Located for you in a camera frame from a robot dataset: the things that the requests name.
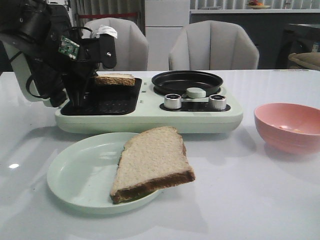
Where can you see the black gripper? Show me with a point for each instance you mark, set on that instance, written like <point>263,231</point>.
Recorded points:
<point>76,74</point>

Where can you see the bread slice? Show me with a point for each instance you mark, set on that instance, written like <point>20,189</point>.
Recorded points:
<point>152,160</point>
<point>115,79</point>

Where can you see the mint green breakfast maker lid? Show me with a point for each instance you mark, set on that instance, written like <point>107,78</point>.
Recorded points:
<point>22,72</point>

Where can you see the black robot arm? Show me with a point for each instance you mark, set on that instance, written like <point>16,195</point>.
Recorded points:
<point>48,56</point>

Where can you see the mint green breakfast maker base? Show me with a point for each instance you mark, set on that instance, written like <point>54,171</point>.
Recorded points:
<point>119,108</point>

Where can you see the green circuit board left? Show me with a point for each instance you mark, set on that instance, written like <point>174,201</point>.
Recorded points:
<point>68,48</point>

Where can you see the left grey upholstered chair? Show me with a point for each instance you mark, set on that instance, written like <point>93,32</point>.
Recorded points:
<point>131,46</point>

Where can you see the grey upholstered chair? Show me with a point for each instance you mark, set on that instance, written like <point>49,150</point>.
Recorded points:
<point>213,45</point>
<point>131,46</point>

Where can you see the grey pleated curtain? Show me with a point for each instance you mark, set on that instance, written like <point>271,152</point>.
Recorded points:
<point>108,7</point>

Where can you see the mint green round plate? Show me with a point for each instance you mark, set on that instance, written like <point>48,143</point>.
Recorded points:
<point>82,175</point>

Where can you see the left silver control knob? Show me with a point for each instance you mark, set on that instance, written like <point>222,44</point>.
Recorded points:
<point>172,101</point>

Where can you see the silver control knob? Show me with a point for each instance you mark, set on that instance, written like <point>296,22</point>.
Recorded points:
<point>172,101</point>
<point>217,102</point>

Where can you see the black round frying pan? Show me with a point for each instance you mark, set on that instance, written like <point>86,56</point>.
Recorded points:
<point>178,81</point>

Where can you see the white refrigerator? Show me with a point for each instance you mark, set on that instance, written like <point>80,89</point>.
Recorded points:
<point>163,22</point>

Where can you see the right grey upholstered chair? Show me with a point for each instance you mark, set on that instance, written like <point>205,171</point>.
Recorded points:
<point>213,45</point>

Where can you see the right silver control knob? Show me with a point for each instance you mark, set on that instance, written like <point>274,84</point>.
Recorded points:
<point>217,102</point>

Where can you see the fruit plate on counter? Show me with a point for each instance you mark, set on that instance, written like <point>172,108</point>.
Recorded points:
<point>257,5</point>

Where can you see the dark grey kitchen counter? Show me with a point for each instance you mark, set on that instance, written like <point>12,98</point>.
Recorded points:
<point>275,32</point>

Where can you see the pink bowl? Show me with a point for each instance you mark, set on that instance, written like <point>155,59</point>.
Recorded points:
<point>289,127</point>

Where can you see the beige cushion at right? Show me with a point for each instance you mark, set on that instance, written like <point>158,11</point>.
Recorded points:
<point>306,60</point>

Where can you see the mint green pan handle knob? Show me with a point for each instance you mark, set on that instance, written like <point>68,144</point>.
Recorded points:
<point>195,93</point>

